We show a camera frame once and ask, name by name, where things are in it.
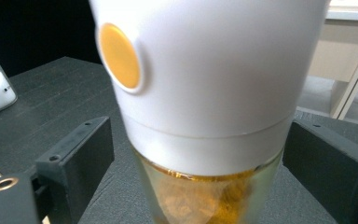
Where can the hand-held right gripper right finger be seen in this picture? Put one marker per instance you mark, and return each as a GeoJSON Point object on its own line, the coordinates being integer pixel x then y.
{"type": "Point", "coordinates": [338, 174]}

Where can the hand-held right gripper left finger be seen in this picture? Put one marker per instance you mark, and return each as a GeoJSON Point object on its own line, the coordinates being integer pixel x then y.
{"type": "Point", "coordinates": [74, 161]}

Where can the black shelf with metal legs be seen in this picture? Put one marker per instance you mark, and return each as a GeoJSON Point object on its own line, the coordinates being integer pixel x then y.
{"type": "Point", "coordinates": [59, 93]}

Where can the beige desk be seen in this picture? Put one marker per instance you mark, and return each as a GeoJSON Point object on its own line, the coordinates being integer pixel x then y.
{"type": "Point", "coordinates": [351, 77]}

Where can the black curtain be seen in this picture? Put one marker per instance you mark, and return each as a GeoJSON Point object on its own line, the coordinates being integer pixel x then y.
{"type": "Point", "coordinates": [37, 31]}

